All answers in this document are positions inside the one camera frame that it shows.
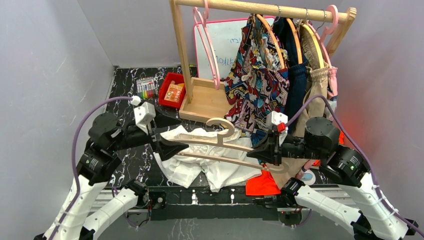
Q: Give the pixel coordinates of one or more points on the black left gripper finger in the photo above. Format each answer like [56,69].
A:
[164,121]
[168,149]

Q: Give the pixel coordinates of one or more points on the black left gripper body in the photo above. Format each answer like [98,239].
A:
[134,137]

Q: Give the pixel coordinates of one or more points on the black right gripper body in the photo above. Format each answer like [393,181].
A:
[294,147]

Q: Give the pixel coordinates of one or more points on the white shorts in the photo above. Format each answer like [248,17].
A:
[183,170]

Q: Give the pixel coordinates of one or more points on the pink hanger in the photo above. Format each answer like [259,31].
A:
[200,20]
[332,90]

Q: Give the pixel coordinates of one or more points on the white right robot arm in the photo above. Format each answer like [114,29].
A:
[372,218]

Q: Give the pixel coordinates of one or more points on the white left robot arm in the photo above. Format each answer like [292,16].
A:
[95,169]

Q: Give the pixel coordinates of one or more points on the beige shorts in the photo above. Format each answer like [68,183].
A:
[307,79]

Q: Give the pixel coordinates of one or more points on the navy shorts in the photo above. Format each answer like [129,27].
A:
[297,72]

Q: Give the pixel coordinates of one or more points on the comic print shorts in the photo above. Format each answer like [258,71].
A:
[255,85]

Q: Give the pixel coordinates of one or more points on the wooden hanger with navy shorts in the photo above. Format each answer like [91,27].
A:
[294,49]

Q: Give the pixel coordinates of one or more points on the wooden hanger with beige shorts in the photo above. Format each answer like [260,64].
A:
[316,44]

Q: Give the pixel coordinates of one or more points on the wooden hanger with comic shorts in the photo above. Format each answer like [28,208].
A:
[274,39]

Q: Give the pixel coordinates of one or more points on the red knit cloth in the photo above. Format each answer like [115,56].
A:
[341,139]

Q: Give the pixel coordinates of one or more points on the orange card box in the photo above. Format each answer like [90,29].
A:
[174,92]

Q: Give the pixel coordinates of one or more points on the orange cloth front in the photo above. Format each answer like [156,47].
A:
[262,185]

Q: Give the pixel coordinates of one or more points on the marker pen pack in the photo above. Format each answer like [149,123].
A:
[146,88]

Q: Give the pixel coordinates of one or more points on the red plastic bin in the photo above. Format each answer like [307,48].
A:
[177,78]

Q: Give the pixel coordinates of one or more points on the wooden clothes rack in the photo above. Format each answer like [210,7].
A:
[202,100]

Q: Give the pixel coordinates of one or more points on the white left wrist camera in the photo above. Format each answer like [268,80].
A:
[143,116]

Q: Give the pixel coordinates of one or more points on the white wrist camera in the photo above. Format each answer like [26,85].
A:
[277,123]
[143,116]

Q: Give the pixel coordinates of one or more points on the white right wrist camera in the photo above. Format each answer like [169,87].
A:
[277,123]

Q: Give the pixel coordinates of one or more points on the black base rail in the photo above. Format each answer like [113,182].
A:
[172,202]

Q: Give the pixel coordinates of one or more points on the whiteboard with pink frame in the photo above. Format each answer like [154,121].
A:
[226,36]

